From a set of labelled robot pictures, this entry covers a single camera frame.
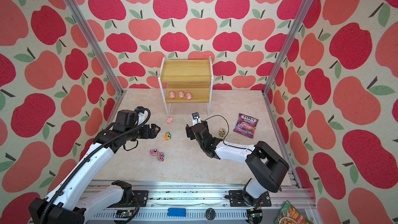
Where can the orange green toy car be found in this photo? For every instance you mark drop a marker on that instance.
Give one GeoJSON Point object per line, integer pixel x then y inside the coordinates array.
{"type": "Point", "coordinates": [167, 136]}

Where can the right aluminium frame post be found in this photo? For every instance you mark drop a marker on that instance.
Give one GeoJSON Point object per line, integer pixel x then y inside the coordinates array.
{"type": "Point", "coordinates": [294, 29]}

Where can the left aluminium frame post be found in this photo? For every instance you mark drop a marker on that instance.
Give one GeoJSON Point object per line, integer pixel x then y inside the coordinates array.
{"type": "Point", "coordinates": [94, 45]}

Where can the aluminium frame post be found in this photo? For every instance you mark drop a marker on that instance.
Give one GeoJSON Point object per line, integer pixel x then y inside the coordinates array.
{"type": "Point", "coordinates": [294, 29]}
{"type": "Point", "coordinates": [94, 45]}

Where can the pink green toy truck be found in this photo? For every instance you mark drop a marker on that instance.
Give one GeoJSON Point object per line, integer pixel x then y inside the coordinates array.
{"type": "Point", "coordinates": [161, 156]}

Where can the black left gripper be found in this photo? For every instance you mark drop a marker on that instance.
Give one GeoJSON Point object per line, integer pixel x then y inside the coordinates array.
{"type": "Point", "coordinates": [147, 134]}

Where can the pink toy car upper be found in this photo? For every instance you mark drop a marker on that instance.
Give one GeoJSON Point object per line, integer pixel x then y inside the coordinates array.
{"type": "Point", "coordinates": [154, 152]}

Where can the round metal knob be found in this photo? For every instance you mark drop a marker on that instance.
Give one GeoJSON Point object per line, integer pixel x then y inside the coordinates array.
{"type": "Point", "coordinates": [210, 214]}

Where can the green snack packet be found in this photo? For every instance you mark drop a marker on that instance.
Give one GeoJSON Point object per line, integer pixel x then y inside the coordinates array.
{"type": "Point", "coordinates": [288, 214]}

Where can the wooden two-tier shelf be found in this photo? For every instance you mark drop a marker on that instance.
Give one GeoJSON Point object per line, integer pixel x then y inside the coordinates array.
{"type": "Point", "coordinates": [193, 76]}

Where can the aluminium front rail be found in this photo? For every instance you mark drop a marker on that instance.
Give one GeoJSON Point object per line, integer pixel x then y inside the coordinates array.
{"type": "Point", "coordinates": [197, 198]}

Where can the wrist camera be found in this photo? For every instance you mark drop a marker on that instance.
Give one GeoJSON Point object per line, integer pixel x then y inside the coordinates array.
{"type": "Point", "coordinates": [125, 120]}
{"type": "Point", "coordinates": [196, 118]}

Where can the purple candy bag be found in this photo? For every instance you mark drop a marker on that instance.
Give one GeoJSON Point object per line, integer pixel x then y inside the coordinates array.
{"type": "Point", "coordinates": [246, 125]}

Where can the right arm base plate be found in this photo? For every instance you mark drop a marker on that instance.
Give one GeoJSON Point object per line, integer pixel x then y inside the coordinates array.
{"type": "Point", "coordinates": [240, 198]}

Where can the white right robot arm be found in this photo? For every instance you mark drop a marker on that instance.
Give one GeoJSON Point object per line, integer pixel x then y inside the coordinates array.
{"type": "Point", "coordinates": [267, 166]}

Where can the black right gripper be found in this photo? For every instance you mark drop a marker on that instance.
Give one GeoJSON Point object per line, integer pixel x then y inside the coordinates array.
{"type": "Point", "coordinates": [188, 130]}

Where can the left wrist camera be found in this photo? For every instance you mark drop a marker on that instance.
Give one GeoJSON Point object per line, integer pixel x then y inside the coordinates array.
{"type": "Point", "coordinates": [125, 120]}

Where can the blue block on rail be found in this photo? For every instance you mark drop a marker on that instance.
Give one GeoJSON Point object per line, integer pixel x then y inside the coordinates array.
{"type": "Point", "coordinates": [176, 212]}

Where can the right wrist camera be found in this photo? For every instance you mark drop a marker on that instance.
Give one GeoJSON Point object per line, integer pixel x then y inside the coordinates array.
{"type": "Point", "coordinates": [196, 118]}

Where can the multicolour toy car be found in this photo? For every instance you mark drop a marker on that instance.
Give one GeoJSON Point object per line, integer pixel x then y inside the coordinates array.
{"type": "Point", "coordinates": [222, 132]}

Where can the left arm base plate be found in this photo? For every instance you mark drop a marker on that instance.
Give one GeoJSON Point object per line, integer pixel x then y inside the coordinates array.
{"type": "Point", "coordinates": [133, 199]}

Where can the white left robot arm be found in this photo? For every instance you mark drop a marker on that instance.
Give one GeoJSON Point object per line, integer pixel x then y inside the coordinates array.
{"type": "Point", "coordinates": [63, 205]}

